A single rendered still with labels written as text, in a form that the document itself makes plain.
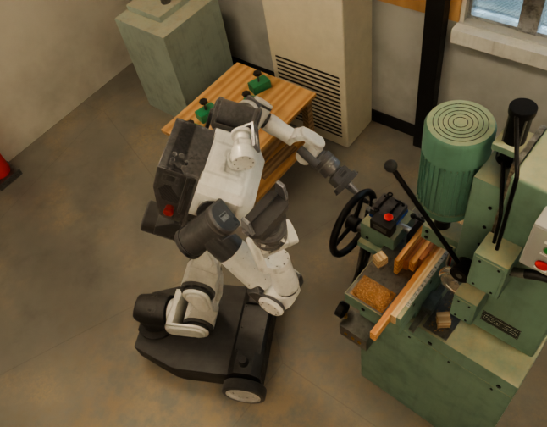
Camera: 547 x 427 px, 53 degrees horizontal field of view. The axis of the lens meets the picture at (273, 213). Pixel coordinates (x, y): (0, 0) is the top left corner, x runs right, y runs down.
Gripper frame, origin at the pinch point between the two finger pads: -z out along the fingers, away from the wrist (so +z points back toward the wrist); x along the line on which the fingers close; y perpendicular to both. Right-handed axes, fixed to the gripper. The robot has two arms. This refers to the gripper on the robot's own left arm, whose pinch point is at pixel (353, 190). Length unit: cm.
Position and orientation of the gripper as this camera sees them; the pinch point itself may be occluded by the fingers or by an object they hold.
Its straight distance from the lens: 215.4
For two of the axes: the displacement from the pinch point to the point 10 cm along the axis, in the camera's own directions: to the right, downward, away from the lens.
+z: -7.2, -6.9, 0.2
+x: -6.5, 6.7, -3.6
